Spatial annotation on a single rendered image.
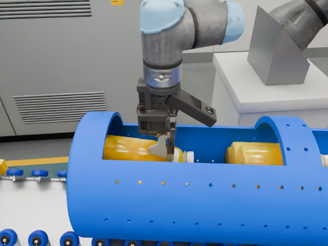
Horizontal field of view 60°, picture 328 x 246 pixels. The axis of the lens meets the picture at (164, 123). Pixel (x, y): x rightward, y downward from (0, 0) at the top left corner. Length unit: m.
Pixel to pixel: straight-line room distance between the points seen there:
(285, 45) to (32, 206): 0.83
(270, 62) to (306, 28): 0.12
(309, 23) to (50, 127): 1.99
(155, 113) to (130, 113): 1.69
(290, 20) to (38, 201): 0.86
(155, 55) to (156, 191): 0.24
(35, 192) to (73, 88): 1.35
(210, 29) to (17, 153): 2.19
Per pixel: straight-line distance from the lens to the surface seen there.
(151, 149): 0.64
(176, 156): 0.68
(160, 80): 0.53
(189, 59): 3.47
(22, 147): 2.58
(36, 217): 0.87
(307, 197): 0.58
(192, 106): 0.57
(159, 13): 0.48
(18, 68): 2.19
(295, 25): 0.88
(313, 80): 1.00
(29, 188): 0.94
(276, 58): 0.88
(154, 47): 0.50
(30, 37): 2.06
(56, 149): 2.45
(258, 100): 0.84
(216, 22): 0.54
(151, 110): 0.59
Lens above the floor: 1.60
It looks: 39 degrees down
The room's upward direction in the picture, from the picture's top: straight up
